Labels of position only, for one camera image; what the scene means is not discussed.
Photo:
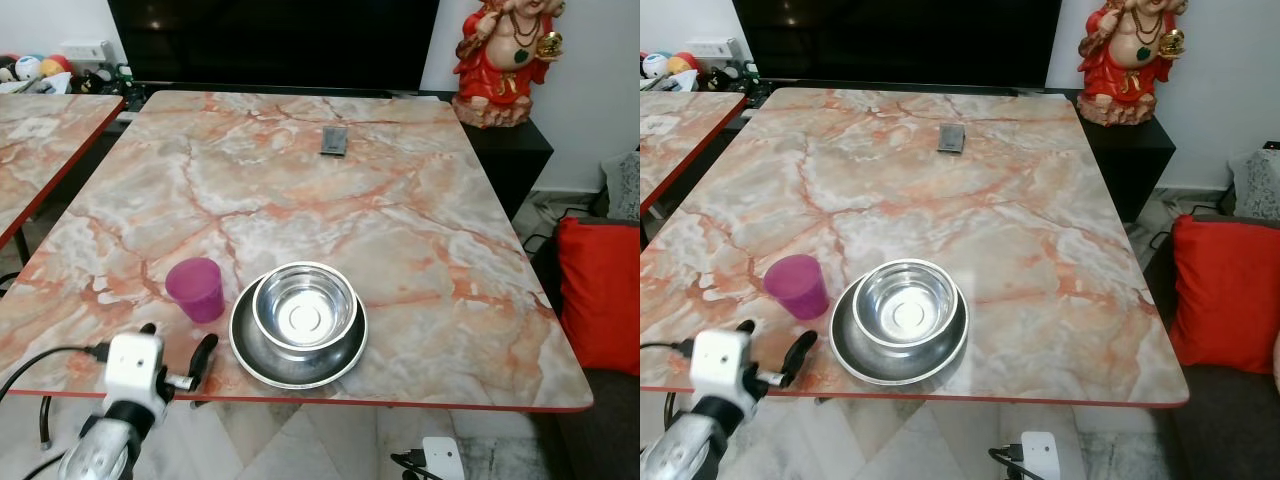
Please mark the black plush toy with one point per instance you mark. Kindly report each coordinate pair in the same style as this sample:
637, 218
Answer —
6, 70

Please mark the red cushion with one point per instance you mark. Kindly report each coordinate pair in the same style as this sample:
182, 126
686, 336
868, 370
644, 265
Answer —
600, 295
1225, 295

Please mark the black television screen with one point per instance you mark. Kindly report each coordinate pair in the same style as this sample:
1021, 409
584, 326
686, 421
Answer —
900, 40
270, 40

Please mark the orange ball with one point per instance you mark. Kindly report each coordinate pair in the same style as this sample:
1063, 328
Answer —
57, 65
684, 63

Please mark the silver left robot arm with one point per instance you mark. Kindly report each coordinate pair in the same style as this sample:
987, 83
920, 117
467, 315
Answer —
685, 445
95, 450

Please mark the red and gold statue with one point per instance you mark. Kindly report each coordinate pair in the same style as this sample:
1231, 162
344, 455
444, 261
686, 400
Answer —
505, 70
1130, 65

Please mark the marble top folding table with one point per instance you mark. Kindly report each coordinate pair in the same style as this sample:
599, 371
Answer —
980, 220
40, 160
680, 150
330, 220

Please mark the steel plate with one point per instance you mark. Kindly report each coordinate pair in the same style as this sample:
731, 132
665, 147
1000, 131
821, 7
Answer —
290, 365
890, 362

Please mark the white and blue ball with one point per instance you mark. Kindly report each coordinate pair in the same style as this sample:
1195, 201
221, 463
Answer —
28, 67
656, 65

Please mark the purple plastic cup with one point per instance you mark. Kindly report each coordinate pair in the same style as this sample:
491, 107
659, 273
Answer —
798, 287
197, 290

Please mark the white wall socket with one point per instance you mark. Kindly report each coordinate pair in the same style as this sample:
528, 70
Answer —
712, 48
88, 51

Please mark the grey patterned cushion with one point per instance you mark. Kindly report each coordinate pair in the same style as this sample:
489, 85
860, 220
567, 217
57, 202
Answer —
1258, 185
625, 185

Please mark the white paper label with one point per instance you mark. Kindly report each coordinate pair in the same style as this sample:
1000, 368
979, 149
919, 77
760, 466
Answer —
37, 127
665, 124

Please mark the steel bowl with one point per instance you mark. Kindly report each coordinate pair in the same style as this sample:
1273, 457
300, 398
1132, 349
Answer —
905, 305
303, 310

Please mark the dark grey sofa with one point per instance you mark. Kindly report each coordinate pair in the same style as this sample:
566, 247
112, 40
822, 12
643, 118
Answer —
1220, 430
600, 430

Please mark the small black flat device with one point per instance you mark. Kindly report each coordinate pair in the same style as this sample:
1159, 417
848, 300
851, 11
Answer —
333, 142
951, 138

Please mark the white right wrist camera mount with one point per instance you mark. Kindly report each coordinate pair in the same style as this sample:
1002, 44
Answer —
443, 458
1039, 455

